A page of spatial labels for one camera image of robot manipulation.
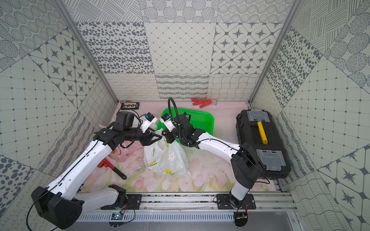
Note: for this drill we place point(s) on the aluminium mounting rail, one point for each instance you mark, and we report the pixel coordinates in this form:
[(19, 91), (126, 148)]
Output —
[(179, 202)]

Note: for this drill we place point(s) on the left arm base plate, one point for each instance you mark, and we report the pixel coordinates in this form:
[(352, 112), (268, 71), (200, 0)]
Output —
[(132, 201)]

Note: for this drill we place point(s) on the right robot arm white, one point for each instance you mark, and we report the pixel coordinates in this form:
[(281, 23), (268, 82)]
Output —
[(246, 164)]

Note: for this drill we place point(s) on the white lemon-print plastic bag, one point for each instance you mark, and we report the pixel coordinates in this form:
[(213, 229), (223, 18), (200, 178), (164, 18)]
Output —
[(167, 159)]

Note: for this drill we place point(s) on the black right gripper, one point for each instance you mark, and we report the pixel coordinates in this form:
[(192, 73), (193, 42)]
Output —
[(167, 134)]

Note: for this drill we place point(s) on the black terminal strip block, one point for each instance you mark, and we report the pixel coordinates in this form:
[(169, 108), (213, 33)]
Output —
[(129, 105)]

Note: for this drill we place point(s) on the black toolbox yellow handle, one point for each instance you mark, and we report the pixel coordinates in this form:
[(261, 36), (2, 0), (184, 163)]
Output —
[(257, 128)]

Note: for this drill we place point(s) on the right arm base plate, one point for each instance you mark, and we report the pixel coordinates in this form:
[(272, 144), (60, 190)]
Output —
[(227, 201)]

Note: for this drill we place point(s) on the pink peach-print plastic bag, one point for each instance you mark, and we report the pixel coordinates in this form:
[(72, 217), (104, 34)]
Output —
[(121, 155)]

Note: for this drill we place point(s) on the floral pink table mat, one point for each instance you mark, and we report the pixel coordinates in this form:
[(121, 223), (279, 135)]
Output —
[(209, 173)]

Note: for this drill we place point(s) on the green plastic basket tray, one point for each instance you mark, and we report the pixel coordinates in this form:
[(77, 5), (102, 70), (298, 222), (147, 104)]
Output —
[(192, 124)]

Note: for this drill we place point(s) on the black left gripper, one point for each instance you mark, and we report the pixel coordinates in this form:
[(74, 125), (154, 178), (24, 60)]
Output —
[(147, 137)]

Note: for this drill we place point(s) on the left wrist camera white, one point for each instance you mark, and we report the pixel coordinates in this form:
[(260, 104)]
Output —
[(149, 122)]

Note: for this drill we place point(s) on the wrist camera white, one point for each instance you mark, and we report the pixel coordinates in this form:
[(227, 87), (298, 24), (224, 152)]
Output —
[(166, 123), (149, 122)]

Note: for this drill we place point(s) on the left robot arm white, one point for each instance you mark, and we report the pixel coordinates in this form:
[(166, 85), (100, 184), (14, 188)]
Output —
[(61, 204)]

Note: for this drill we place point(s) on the red black pipe wrench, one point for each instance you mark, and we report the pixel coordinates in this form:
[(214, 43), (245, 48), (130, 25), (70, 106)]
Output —
[(106, 163)]

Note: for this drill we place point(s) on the red object at wall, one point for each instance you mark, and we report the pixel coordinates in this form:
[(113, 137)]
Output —
[(202, 103)]

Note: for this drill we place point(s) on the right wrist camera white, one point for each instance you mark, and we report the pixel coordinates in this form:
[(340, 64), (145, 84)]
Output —
[(166, 123)]

